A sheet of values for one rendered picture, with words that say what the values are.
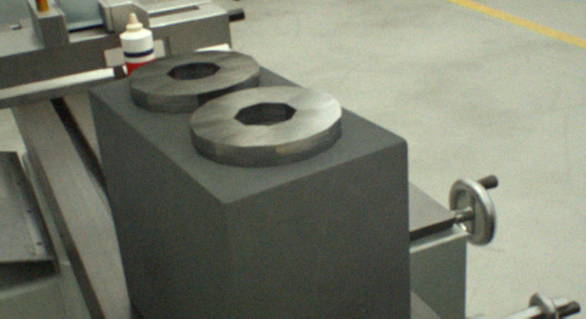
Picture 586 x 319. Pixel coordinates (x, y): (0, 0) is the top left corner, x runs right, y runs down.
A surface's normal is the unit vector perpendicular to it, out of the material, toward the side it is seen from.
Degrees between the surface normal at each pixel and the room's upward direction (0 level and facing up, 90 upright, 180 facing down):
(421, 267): 90
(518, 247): 0
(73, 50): 90
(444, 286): 90
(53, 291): 90
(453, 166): 0
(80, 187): 0
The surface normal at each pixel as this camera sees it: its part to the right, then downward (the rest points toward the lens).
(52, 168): -0.07, -0.90
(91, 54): 0.39, 0.37
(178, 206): -0.85, 0.29
